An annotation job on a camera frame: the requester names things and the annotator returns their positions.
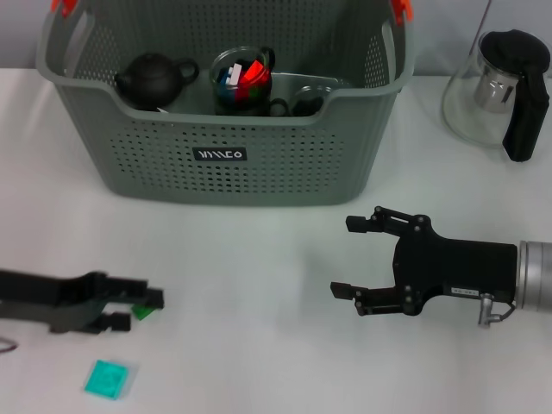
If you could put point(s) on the small green building brick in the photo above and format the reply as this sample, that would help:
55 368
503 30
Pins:
257 92

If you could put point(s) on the thin grey vertical pole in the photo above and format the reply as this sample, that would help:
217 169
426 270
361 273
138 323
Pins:
483 19

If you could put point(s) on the grey-green perforated storage basket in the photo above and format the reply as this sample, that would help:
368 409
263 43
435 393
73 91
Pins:
259 181

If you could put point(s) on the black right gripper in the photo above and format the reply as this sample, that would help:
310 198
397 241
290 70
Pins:
453 267

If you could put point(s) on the teal building brick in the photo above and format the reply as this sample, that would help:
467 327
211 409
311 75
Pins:
108 379

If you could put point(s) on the small white building brick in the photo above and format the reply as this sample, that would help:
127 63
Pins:
233 74

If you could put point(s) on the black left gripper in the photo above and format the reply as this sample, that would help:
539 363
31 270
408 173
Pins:
52 299

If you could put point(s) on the dark red long brick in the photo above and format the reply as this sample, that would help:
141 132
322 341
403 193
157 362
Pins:
245 94

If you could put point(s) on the bright red sloped brick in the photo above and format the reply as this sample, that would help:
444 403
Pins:
252 73

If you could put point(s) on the long green building brick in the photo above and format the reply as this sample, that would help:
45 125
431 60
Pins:
141 312

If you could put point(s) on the dark clay teapot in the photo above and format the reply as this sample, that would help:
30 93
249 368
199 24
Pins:
151 82

